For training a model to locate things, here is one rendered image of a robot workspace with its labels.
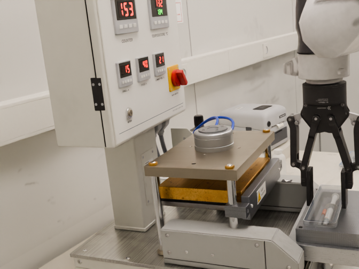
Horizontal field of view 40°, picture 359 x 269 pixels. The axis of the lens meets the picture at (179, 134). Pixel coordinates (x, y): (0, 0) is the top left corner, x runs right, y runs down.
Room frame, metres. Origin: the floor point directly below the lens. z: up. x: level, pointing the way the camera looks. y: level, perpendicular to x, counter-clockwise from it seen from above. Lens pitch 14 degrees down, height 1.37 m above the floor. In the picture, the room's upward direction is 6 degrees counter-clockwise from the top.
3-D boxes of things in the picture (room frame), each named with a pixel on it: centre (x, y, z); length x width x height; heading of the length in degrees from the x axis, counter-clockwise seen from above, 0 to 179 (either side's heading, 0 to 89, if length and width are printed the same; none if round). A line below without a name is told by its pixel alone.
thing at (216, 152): (0.98, -0.05, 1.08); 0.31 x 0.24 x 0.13; 154
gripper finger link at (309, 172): (0.87, -0.24, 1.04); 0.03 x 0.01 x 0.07; 154
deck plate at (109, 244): (0.97, -0.04, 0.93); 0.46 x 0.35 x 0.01; 64
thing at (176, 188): (0.96, -0.07, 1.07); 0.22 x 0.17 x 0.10; 154
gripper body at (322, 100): (0.86, -0.26, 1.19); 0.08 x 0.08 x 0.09
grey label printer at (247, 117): (2.05, -0.32, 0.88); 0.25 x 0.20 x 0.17; 50
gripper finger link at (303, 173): (0.88, -0.22, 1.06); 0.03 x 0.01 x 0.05; 64
